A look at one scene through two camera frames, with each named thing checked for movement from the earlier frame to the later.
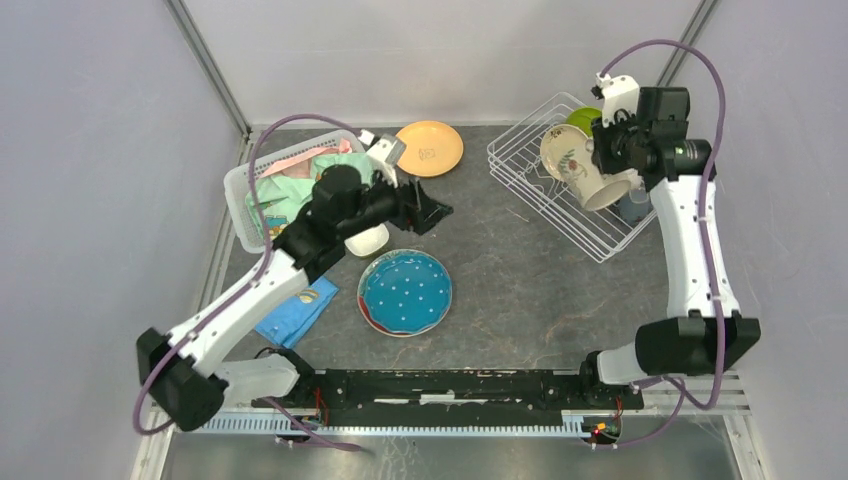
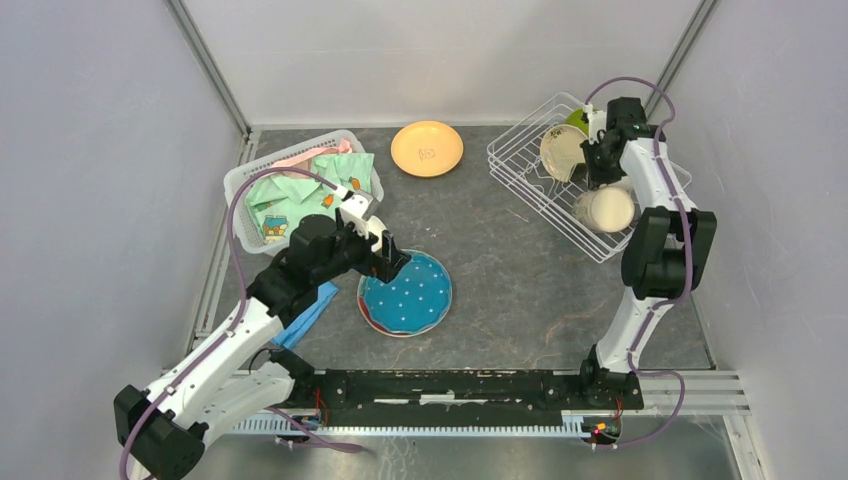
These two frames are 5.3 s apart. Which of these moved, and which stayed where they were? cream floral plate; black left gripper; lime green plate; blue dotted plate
Moved: black left gripper
Stayed: lime green plate; blue dotted plate; cream floral plate
